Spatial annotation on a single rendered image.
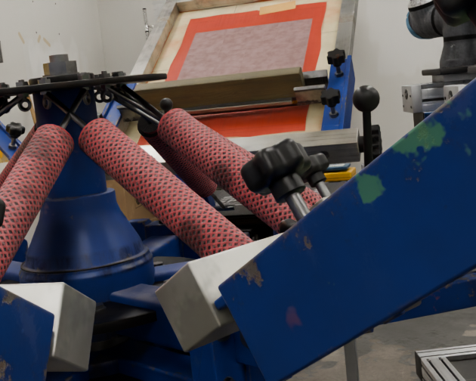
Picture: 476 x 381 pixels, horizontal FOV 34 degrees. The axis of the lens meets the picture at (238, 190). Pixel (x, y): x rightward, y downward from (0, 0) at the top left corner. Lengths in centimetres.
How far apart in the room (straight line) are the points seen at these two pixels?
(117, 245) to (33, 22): 419
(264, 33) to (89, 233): 121
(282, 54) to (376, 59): 351
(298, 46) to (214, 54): 23
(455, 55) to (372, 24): 291
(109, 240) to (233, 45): 117
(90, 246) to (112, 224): 5
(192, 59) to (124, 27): 388
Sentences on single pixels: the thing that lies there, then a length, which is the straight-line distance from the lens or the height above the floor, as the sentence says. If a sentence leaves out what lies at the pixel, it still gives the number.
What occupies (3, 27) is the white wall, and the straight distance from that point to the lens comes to 493.
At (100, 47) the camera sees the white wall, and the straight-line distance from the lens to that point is 607.
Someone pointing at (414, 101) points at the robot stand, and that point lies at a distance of 265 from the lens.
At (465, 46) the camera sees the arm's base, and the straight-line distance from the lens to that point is 270.
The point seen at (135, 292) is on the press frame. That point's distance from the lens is 108.
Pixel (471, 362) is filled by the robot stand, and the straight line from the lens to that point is 300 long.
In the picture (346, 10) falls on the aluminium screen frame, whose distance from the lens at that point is 216.
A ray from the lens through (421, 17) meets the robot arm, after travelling 281.
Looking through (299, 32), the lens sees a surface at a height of 140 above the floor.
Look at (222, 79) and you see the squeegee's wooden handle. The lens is 184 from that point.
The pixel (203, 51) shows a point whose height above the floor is 138.
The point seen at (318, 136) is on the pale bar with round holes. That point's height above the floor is 116.
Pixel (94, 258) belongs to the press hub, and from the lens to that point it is 110.
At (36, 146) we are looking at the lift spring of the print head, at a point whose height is 124.
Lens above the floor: 128
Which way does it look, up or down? 8 degrees down
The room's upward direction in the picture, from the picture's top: 6 degrees counter-clockwise
